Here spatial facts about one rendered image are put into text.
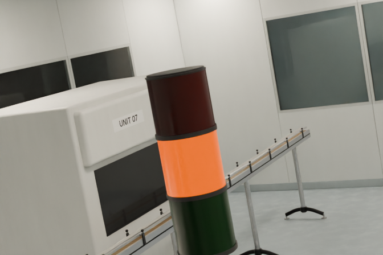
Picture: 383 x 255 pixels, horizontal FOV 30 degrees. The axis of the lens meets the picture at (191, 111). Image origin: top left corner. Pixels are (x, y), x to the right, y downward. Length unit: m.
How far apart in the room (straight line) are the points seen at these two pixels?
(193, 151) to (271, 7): 8.55
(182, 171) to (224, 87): 8.93
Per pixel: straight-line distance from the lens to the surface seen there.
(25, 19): 7.27
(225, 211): 0.58
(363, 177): 9.10
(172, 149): 0.56
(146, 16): 9.06
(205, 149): 0.56
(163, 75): 0.55
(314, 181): 9.29
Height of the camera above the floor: 2.39
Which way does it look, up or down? 7 degrees down
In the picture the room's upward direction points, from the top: 10 degrees counter-clockwise
